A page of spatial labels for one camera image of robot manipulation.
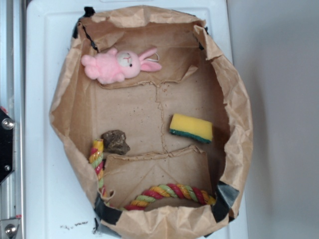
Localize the brown rock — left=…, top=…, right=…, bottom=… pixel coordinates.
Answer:
left=101, top=129, right=130, bottom=155

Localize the brown paper bag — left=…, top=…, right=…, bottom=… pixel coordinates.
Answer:
left=50, top=5, right=253, bottom=239

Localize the yellow green sponge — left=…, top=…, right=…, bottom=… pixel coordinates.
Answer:
left=169, top=114, right=213, bottom=143

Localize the pink plush bunny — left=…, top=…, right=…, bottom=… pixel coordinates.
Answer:
left=81, top=48, right=162, bottom=85

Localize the multicolour twisted rope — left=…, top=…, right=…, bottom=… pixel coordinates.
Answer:
left=89, top=139, right=217, bottom=211

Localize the black mounting bracket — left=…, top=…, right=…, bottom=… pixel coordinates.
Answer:
left=0, top=106, right=15, bottom=184

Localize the aluminium frame rail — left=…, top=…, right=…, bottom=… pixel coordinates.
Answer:
left=0, top=0, right=26, bottom=239

